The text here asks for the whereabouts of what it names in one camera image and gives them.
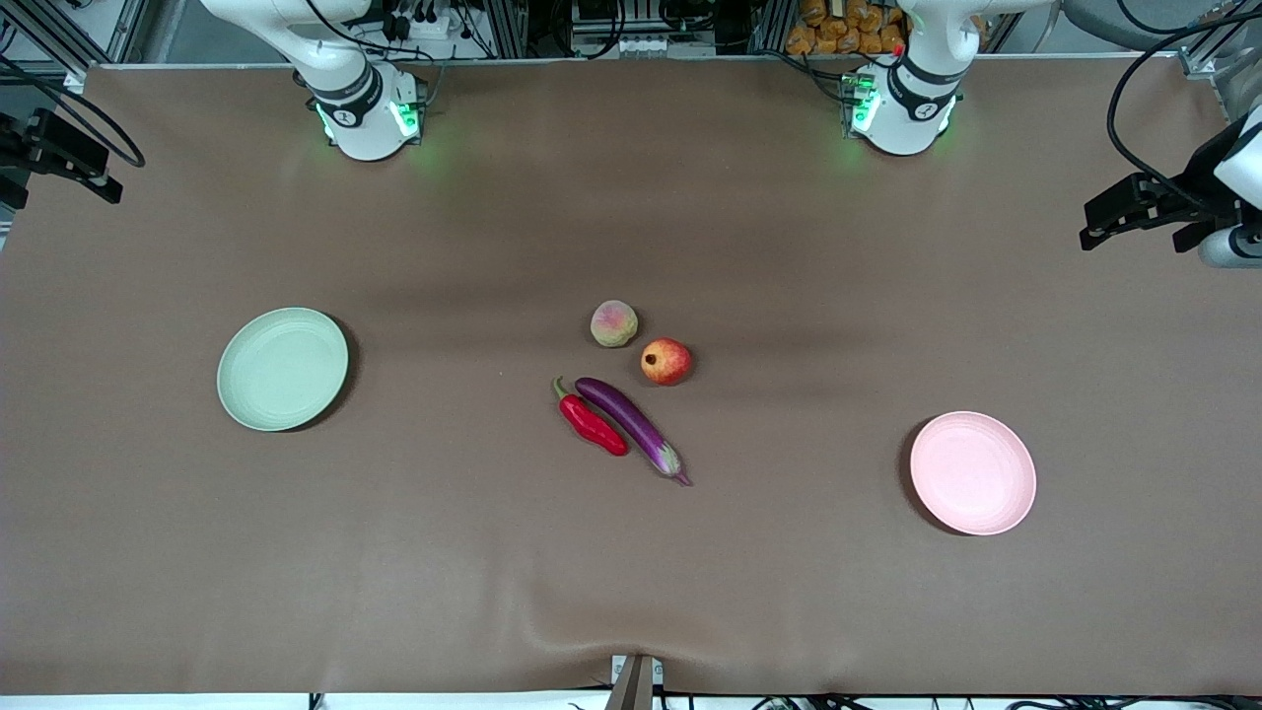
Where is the red-orange pomegranate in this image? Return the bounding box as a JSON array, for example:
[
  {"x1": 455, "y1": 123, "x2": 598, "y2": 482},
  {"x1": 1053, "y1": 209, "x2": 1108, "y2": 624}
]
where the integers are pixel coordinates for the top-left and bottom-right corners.
[{"x1": 640, "y1": 337, "x2": 694, "y2": 387}]

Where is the yellow-pink peach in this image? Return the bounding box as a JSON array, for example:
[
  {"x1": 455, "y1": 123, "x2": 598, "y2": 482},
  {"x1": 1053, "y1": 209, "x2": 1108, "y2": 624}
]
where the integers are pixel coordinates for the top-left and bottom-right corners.
[{"x1": 591, "y1": 300, "x2": 639, "y2": 349}]

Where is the purple eggplant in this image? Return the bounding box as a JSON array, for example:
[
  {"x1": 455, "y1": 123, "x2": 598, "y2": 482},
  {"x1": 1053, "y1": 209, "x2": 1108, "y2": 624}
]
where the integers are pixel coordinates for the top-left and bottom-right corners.
[{"x1": 575, "y1": 377, "x2": 693, "y2": 488}]

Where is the red chili pepper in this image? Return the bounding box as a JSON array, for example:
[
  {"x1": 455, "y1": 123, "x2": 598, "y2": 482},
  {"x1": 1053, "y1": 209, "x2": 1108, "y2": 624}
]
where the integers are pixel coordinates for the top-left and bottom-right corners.
[{"x1": 551, "y1": 376, "x2": 629, "y2": 458}]

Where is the bag of orange fruits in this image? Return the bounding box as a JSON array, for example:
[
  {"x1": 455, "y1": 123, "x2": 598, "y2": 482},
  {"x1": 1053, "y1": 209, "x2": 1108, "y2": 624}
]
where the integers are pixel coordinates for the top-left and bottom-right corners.
[{"x1": 786, "y1": 0, "x2": 906, "y2": 56}]

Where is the dark grey round seat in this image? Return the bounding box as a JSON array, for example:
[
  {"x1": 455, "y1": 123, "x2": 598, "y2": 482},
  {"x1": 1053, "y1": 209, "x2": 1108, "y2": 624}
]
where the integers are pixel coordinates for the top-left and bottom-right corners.
[{"x1": 1063, "y1": 0, "x2": 1219, "y2": 52}]

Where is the light green round plate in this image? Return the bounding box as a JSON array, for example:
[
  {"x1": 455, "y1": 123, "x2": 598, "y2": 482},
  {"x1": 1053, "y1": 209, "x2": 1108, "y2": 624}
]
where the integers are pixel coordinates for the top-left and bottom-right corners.
[{"x1": 217, "y1": 307, "x2": 350, "y2": 433}]

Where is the pink round plate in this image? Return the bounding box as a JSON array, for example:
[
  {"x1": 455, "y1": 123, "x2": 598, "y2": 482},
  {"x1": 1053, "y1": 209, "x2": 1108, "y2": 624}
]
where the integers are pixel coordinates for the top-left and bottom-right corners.
[{"x1": 909, "y1": 411, "x2": 1038, "y2": 536}]

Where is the white power strip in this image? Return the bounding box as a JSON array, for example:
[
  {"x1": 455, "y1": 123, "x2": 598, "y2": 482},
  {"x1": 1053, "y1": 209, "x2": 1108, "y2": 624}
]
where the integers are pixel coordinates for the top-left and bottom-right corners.
[{"x1": 380, "y1": 0, "x2": 455, "y2": 42}]

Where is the brown tablecloth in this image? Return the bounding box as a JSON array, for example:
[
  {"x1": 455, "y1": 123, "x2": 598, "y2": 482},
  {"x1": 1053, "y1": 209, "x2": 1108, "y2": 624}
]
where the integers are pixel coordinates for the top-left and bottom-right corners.
[{"x1": 0, "y1": 54, "x2": 1262, "y2": 697}]

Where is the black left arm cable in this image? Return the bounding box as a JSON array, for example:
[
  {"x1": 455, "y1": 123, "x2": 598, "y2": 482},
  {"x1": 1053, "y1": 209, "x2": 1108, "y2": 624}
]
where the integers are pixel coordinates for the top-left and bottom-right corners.
[{"x1": 1105, "y1": 0, "x2": 1262, "y2": 214}]

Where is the aluminium frame profile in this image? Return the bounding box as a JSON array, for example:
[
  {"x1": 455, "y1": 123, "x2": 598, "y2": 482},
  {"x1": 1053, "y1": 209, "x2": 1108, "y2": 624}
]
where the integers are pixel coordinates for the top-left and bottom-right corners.
[{"x1": 1178, "y1": 0, "x2": 1262, "y2": 121}]

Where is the grey metal post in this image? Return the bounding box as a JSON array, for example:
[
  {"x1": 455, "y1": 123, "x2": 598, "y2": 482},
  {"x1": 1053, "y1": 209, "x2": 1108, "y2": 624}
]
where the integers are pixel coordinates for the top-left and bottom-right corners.
[{"x1": 606, "y1": 653, "x2": 666, "y2": 710}]

